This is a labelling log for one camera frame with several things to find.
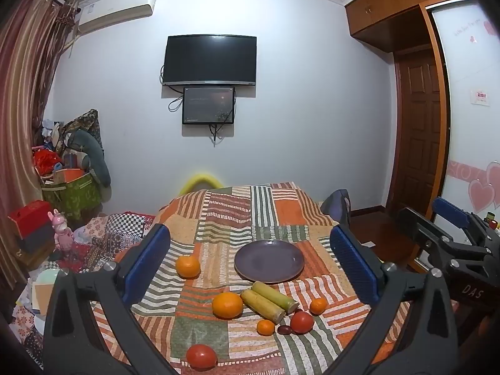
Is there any floral bedsheet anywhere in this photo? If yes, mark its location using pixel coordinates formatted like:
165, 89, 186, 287
10, 211, 157, 364

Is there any camouflage cushion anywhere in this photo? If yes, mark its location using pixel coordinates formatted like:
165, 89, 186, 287
62, 108, 104, 153

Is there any red box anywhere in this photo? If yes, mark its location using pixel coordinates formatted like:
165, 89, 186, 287
8, 200, 54, 240

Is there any green sugarcane piece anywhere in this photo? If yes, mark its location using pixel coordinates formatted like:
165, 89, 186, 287
240, 289, 287, 324
251, 281, 300, 315

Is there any white air conditioner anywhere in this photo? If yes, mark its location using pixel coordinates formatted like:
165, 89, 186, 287
76, 0, 159, 36

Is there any small black wall monitor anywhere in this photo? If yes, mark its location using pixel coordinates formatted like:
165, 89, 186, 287
182, 86, 236, 126

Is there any pink toy figure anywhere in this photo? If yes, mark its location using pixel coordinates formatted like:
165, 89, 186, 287
47, 209, 76, 254

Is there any yellow ring cushion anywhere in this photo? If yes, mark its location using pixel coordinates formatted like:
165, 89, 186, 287
179, 174, 224, 196

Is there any red tomato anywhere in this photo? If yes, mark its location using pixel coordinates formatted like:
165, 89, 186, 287
290, 310, 315, 335
185, 344, 218, 371

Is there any wooden overhead cabinet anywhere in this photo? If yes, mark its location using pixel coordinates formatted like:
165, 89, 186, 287
344, 0, 474, 52

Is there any white heart-print sliding door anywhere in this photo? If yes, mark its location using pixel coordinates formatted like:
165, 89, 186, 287
424, 0, 500, 223

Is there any striped pink curtain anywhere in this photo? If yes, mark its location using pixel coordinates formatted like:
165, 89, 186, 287
0, 0, 81, 243

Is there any red plastic bag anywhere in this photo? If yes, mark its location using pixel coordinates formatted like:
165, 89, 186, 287
33, 149, 63, 176

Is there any black wall television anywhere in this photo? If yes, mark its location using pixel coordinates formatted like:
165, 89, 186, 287
162, 35, 258, 87

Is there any black monitor cable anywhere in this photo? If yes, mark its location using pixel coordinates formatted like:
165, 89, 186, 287
208, 123, 229, 148

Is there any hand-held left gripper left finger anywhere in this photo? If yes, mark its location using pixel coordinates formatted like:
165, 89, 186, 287
43, 223, 176, 375

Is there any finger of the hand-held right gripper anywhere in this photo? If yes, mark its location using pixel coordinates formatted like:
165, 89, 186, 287
396, 207, 495, 260
432, 196, 500, 243

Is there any blue chair back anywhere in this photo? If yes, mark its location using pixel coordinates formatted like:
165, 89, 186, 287
319, 189, 352, 227

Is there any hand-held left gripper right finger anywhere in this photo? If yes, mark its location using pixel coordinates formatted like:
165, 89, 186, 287
320, 225, 458, 375

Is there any large orange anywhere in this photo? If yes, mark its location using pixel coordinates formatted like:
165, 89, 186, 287
175, 255, 202, 280
212, 292, 244, 320

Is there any purple round plate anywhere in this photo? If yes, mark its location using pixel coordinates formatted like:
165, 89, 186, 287
234, 239, 306, 284

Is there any brown wooden door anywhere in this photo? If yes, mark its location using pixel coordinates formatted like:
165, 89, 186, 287
392, 46, 447, 208

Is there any green fabric storage box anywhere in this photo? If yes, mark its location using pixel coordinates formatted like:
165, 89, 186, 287
41, 169, 103, 221

